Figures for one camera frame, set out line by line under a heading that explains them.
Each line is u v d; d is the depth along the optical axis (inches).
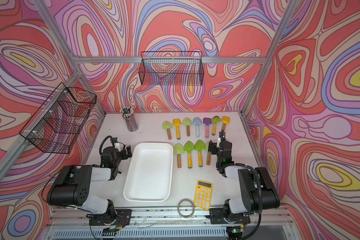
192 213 29.1
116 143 32.2
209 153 37.5
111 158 28.4
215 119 44.3
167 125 43.5
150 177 34.8
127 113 37.7
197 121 44.6
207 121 44.2
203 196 30.9
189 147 38.7
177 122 44.1
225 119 44.7
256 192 16.1
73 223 28.5
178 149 38.1
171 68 38.4
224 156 27.6
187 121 44.6
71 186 18.1
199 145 38.8
